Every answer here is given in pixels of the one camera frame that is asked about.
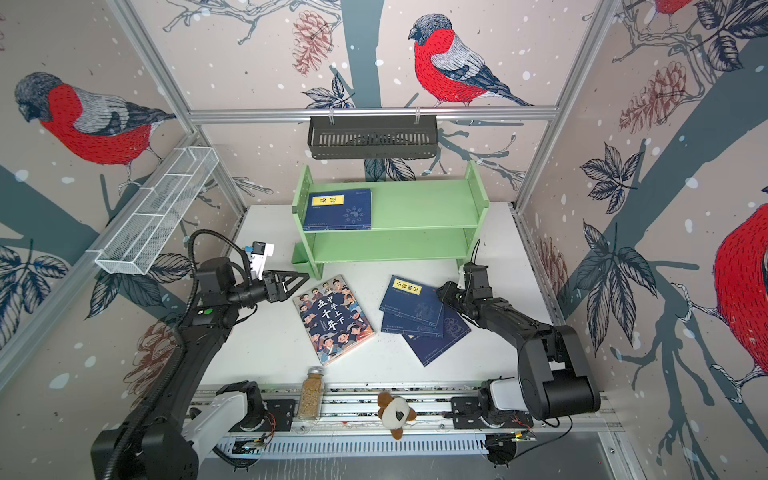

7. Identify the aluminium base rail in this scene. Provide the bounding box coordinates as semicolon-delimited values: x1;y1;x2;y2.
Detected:
231;382;624;439

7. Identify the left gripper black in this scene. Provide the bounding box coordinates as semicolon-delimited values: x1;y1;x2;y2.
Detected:
227;268;309;310

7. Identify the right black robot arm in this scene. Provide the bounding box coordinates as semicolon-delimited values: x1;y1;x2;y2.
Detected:
437;262;601;420

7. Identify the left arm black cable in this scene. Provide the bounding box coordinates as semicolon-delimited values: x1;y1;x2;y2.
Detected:
187;229;253;301

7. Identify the blue book small yellow label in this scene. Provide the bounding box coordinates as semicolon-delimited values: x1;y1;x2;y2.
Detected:
303;189;372;232

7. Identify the blue book under stack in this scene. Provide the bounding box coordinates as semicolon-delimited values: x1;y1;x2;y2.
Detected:
381;312;444;338

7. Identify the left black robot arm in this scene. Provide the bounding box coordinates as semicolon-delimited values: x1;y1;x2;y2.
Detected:
91;257;309;479

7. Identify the dark hanging perforated basket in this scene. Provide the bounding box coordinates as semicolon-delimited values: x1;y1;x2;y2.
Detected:
307;115;439;160

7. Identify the brown white plush toy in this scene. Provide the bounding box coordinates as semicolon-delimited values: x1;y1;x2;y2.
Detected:
377;391;417;440

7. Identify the blue book wide yellow label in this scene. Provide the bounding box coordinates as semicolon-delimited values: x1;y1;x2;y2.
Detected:
379;275;444;327

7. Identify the green two-tier wooden shelf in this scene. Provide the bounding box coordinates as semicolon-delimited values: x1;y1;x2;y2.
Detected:
291;162;490;279

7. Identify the glass jar of grains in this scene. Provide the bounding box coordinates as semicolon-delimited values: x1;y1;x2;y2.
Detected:
297;366;324;420

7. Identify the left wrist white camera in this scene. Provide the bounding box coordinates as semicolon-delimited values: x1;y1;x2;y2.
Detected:
244;241;274;280

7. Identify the white wire mesh tray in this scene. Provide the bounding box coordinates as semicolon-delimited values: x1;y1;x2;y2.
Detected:
95;146;219;275

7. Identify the dark blue bottom book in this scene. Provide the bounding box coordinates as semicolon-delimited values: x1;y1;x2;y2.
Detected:
402;307;471;367

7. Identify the illustrated Chinese history book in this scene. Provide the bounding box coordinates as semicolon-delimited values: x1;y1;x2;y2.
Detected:
292;275;376;366

